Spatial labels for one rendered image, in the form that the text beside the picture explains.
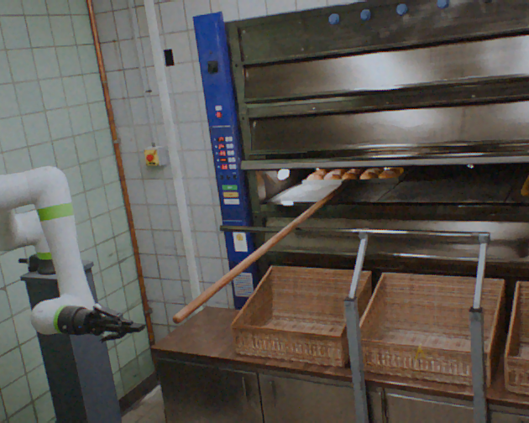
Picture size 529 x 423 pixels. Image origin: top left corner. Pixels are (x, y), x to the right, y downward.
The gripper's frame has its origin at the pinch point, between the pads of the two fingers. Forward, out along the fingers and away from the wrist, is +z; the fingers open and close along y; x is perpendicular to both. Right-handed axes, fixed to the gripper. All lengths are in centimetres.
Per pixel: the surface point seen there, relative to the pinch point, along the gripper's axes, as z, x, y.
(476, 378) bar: 83, -85, 52
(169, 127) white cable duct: -83, -145, -41
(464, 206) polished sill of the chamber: 69, -145, 2
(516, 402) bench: 96, -90, 62
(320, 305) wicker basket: -2, -138, 53
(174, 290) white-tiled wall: -100, -147, 55
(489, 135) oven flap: 81, -143, -29
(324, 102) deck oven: 8, -146, -48
